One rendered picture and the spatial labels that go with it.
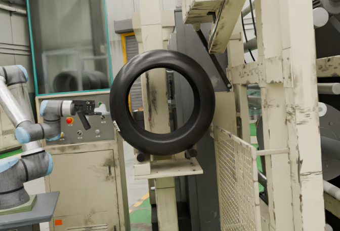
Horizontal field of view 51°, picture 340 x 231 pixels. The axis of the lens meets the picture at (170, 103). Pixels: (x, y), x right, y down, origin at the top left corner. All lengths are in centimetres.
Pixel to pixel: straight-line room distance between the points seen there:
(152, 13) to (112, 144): 97
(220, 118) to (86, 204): 118
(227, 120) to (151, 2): 87
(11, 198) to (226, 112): 139
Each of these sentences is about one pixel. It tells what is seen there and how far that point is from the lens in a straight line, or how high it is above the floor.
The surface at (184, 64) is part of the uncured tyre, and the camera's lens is 189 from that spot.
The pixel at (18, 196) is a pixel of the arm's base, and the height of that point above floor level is 68.
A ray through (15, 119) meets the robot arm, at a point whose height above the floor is 116.
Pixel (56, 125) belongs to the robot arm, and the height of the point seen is 110.
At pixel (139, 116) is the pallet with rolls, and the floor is 58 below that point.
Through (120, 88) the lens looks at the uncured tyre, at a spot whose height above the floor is 128.
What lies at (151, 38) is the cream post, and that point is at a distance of 227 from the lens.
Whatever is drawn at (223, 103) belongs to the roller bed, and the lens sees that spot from 223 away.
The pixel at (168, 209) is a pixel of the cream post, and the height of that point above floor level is 48.
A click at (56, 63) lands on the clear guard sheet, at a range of 270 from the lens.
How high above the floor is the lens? 127
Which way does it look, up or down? 3 degrees down
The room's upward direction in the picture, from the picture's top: 5 degrees counter-clockwise
